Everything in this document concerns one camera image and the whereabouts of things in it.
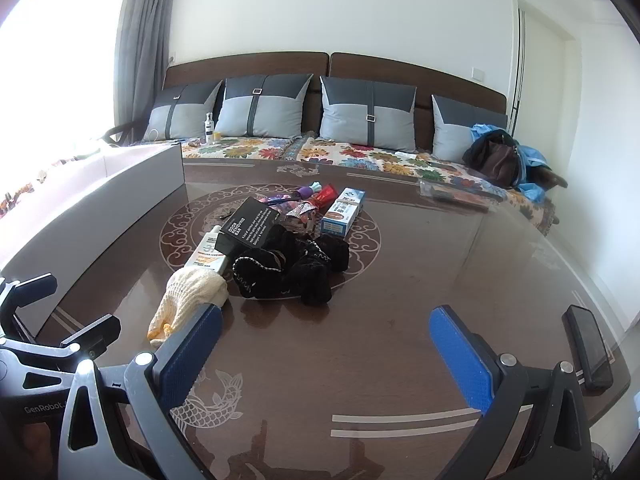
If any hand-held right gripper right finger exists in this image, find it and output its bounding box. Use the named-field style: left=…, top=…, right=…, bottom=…
left=429, top=304, right=596, bottom=480

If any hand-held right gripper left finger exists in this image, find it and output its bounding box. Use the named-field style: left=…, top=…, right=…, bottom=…
left=59, top=304, right=223, bottom=480

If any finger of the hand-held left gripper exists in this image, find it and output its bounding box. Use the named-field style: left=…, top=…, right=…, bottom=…
left=60, top=314, right=122, bottom=361
left=0, top=272, right=57, bottom=346

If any cream knit glove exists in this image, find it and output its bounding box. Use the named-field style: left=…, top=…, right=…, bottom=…
left=146, top=266, right=229, bottom=346

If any large white cardboard box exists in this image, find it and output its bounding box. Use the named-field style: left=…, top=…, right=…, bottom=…
left=0, top=142, right=187, bottom=281

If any black plastic object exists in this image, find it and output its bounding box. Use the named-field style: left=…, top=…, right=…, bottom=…
left=230, top=225, right=351, bottom=307

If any black printed carton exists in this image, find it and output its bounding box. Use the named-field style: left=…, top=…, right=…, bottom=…
left=215, top=196, right=281, bottom=258

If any rhinestone bow hair clip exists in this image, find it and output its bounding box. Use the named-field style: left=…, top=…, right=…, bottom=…
left=285, top=200, right=319, bottom=232

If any blue and white carton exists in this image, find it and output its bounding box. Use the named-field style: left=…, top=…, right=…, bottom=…
left=320, top=188, right=367, bottom=237

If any purple plastic toy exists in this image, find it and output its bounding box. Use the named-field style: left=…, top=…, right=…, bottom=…
left=267, top=181, right=326, bottom=208

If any red foil packet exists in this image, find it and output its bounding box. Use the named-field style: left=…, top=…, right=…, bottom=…
left=312, top=184, right=348, bottom=211

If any brown patterned glass desktop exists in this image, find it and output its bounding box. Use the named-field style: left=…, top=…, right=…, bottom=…
left=0, top=157, right=632, bottom=480

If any black smartphone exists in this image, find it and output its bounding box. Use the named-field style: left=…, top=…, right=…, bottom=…
left=562, top=305, right=615, bottom=393

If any clear plastic packet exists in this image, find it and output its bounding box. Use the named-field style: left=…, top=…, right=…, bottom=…
left=419, top=177, right=493, bottom=212

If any dark wooden chair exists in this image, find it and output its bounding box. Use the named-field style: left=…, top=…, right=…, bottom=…
left=99, top=122, right=151, bottom=147

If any dark brown cloth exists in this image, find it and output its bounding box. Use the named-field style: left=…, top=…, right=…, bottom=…
left=530, top=165, right=569, bottom=191

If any dark brown handbag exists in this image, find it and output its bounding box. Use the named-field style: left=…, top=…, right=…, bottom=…
left=462, top=129, right=523, bottom=189

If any dark bag with blue clothes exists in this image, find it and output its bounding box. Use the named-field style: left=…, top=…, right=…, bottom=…
left=470, top=122, right=552, bottom=204

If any floral sofa blanket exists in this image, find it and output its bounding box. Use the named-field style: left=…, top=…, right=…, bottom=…
left=180, top=132, right=558, bottom=236

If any white door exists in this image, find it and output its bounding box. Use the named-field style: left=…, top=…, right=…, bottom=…
left=509, top=0, right=587, bottom=241

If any grey curtain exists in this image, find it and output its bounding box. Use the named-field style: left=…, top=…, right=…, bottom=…
left=116, top=0, right=177, bottom=132

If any grey cushions row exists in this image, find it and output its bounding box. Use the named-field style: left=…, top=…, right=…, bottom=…
left=162, top=51, right=510, bottom=153

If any grey two-tone strapped cushion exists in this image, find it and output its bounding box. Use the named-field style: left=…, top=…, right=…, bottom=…
left=319, top=76, right=418, bottom=153
left=215, top=74, right=314, bottom=139
left=145, top=80, right=224, bottom=141
left=431, top=94, right=509, bottom=163

